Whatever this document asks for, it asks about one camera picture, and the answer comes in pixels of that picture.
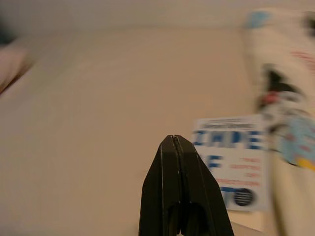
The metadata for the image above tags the white book with blue letters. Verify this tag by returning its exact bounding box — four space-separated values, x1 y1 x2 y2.
193 114 271 212

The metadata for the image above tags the grey-green padded headboard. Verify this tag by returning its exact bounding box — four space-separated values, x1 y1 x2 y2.
0 0 19 47

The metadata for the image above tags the pink pillow with orange dots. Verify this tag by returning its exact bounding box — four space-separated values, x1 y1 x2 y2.
0 43 32 94

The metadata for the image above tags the bed mattress with beige sheet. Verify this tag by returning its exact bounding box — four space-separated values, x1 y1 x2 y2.
0 24 315 236

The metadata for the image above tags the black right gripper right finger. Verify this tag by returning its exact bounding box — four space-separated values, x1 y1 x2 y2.
175 135 234 236

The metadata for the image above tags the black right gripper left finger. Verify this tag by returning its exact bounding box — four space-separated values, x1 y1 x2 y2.
139 134 182 236

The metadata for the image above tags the cream cartoon print comforter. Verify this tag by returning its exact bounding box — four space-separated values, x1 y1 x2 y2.
242 7 315 236

